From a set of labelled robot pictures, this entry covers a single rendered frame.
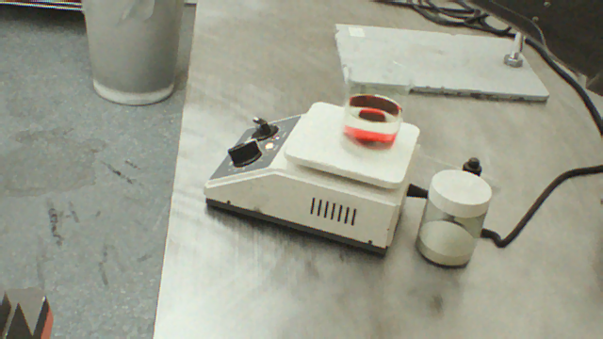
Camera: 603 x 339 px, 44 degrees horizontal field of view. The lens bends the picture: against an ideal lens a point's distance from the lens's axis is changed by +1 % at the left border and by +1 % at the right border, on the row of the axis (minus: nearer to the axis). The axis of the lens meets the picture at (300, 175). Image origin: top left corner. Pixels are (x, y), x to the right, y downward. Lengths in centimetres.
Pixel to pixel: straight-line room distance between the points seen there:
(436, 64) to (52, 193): 123
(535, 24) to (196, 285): 39
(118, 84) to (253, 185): 172
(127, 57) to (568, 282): 180
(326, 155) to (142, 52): 169
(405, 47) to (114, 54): 136
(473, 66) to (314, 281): 56
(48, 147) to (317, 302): 166
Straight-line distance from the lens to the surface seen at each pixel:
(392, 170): 73
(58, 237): 194
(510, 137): 102
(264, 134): 81
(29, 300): 26
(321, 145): 75
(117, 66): 242
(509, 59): 120
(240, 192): 76
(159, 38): 238
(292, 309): 69
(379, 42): 119
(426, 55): 118
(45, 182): 214
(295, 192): 74
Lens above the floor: 123
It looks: 34 degrees down
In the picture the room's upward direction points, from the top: 8 degrees clockwise
